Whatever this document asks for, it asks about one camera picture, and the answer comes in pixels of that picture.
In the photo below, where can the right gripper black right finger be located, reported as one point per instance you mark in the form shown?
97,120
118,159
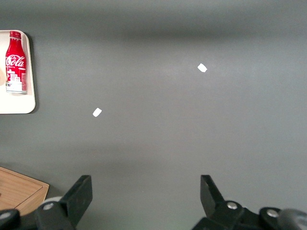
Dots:
216,206

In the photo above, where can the white tape piece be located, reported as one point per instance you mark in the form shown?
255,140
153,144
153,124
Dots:
202,68
97,112

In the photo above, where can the beige plastic tray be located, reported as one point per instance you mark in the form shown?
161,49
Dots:
30,72

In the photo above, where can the red cola bottle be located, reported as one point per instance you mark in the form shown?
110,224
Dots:
16,62

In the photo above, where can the wooden drawer cabinet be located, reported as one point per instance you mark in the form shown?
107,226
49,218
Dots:
19,189

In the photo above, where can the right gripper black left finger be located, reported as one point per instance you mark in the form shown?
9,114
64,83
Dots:
76,198

